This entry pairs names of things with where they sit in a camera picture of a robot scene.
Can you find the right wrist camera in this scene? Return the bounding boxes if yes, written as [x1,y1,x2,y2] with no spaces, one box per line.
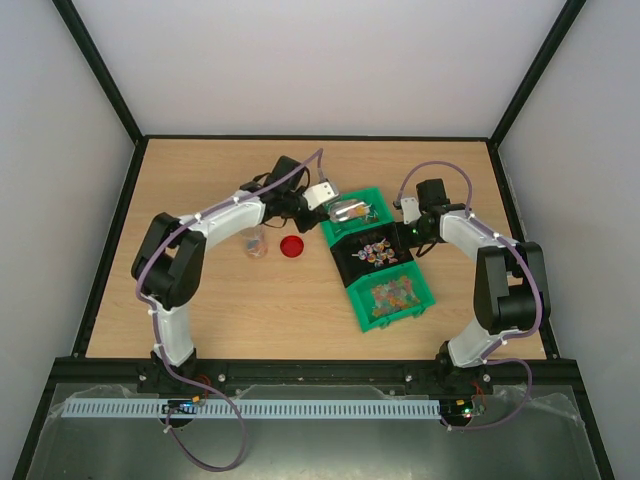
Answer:
[393,197,421,225]

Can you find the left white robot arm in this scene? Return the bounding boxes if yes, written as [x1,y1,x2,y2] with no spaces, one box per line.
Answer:
[131,149,339,370]

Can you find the black bin with swirl lollipops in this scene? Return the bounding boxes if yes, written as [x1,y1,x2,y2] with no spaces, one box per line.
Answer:
[330,223,414,288]

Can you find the light blue cable duct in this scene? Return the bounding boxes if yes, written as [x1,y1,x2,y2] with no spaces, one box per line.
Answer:
[61,398,441,420]

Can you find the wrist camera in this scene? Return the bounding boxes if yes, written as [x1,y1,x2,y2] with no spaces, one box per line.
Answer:
[393,197,421,225]
[303,180,340,211]

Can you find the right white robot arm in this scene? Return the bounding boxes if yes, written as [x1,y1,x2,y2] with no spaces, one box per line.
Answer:
[394,179,550,392]

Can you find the green bin with lollipops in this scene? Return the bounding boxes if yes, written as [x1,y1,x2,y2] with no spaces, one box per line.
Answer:
[321,187,394,247]

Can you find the metal scoop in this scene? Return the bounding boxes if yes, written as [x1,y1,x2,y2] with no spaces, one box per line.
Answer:
[328,198,371,224]

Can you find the red round lid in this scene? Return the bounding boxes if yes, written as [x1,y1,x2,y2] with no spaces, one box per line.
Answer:
[279,235,305,259]

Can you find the clear plastic cup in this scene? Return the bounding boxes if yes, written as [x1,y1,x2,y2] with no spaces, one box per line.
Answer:
[240,225,268,259]

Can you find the black aluminium rail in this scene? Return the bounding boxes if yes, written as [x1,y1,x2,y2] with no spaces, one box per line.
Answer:
[49,357,581,396]

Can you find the green bin with gummies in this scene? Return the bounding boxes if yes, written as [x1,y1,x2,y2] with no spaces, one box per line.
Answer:
[346,261,436,332]

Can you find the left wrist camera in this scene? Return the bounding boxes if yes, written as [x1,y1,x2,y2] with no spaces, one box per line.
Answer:
[303,180,340,211]

